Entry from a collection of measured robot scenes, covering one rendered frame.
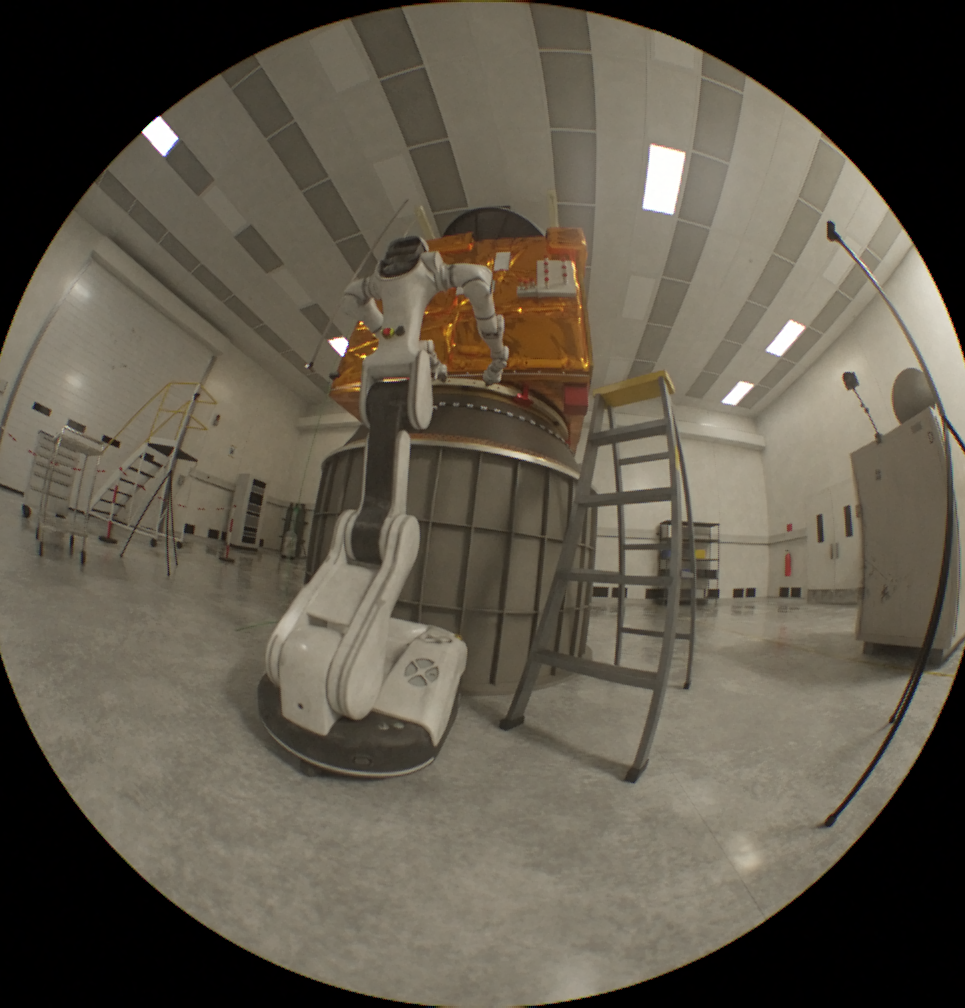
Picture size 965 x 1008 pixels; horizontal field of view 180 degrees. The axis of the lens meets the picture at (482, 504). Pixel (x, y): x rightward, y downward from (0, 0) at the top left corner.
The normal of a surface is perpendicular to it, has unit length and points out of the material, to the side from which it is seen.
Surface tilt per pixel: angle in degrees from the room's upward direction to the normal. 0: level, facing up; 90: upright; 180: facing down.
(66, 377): 90
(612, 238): 180
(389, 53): 180
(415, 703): 38
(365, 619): 46
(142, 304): 90
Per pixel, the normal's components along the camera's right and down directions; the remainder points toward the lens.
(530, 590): 0.47, -0.13
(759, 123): -0.11, 0.97
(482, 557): 0.23, -0.17
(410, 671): 0.01, -0.90
